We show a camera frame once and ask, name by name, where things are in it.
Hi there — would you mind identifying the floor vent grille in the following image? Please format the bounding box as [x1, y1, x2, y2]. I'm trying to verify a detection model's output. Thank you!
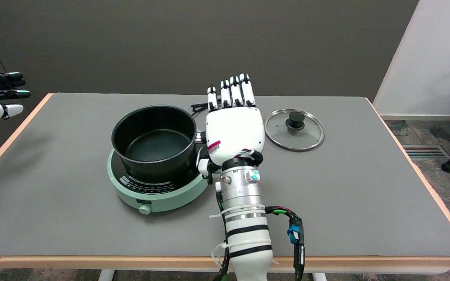
[402, 145, 450, 160]

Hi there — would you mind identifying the green and black wire bundle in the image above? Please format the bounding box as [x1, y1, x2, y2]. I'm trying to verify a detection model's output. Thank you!
[211, 190, 231, 281]

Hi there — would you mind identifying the black power cord with plug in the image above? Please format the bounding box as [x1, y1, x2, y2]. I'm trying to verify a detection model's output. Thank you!
[191, 100, 223, 117]

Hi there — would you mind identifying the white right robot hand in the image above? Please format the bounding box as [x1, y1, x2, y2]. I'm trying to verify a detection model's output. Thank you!
[196, 73, 266, 184]

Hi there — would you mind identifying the black cable with blue connector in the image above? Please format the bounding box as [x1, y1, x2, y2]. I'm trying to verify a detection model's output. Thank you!
[264, 206, 305, 281]

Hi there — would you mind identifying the green induction cooker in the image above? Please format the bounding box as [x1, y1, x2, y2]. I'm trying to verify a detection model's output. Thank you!
[107, 140, 214, 215]

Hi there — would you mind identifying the grey table mat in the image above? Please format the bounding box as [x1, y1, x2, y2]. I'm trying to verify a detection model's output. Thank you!
[0, 93, 450, 258]

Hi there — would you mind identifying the glass pot lid black knob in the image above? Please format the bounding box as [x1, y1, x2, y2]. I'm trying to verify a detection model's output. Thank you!
[264, 109, 325, 151]

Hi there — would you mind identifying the black soup pot with handle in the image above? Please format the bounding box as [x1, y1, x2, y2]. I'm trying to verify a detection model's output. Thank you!
[111, 105, 207, 184]

